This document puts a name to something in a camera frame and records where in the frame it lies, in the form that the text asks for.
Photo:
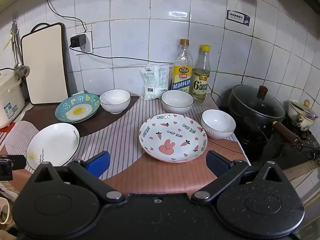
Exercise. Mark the metal ladle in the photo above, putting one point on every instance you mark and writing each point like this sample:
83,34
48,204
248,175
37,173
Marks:
20,68

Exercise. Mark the striped printed table mat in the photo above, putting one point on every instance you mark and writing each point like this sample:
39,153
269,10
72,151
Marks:
120,135

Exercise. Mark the large oil bottle yellow label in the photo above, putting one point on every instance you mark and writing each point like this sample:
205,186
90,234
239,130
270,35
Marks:
182,75

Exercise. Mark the white salt bag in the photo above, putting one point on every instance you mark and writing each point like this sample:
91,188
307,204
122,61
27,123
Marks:
153,82

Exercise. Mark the white cutting board dark rim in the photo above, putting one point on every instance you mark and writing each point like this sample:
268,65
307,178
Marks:
43,62

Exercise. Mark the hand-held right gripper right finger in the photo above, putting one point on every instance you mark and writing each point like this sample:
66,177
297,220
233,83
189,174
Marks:
218,162

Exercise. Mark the white plate pink rabbit print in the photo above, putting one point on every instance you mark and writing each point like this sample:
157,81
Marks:
172,136

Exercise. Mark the cream ceramic pot with lid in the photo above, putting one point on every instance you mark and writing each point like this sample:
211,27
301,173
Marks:
300,113

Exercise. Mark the black power adapter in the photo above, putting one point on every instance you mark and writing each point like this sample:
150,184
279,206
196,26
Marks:
78,40

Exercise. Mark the blue fried egg plate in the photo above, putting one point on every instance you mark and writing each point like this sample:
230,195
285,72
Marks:
75,110

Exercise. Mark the white wall socket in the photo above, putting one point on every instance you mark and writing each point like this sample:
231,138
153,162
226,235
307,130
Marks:
88,42

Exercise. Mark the black gas stove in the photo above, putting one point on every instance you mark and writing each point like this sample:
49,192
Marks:
267,152

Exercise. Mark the white plate sun print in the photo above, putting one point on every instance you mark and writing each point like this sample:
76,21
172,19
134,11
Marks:
53,142

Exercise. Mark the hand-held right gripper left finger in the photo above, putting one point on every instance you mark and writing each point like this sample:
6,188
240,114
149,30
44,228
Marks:
99,163

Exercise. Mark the white rice cooker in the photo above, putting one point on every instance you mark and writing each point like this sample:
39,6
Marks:
10,97

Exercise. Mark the purple wall sticker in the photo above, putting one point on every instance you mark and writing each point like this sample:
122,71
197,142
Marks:
238,18

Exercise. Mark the black wok with glass lid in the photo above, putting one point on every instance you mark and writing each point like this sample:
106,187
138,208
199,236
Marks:
255,105

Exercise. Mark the white bowl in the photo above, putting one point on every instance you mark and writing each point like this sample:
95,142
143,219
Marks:
218,123
115,100
177,101

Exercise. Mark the paper cup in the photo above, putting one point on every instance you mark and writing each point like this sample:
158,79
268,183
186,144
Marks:
4,210

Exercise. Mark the vinegar bottle yellow cap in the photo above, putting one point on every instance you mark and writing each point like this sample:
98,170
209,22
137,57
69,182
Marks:
201,82

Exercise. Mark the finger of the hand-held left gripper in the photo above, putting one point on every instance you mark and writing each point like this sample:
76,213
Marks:
17,162

